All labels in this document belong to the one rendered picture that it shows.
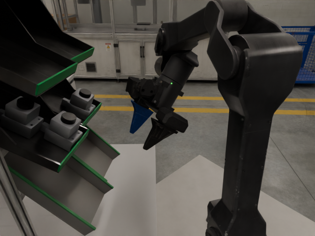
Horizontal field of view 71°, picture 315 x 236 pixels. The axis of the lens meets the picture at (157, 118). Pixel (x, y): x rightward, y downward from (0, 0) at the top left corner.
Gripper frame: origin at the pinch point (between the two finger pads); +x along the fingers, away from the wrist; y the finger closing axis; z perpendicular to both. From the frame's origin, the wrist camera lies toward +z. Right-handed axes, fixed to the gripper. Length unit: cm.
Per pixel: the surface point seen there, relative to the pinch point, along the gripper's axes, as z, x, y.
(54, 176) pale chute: 9.9, 22.7, -10.0
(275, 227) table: -51, 10, 14
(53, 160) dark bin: 14.4, 13.7, -0.8
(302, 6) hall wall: -618, -494, -494
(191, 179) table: -39.9, 14.9, -15.0
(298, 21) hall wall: -645, -457, -498
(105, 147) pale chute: -5.1, 16.5, -23.5
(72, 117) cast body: 14.2, 4.9, -3.8
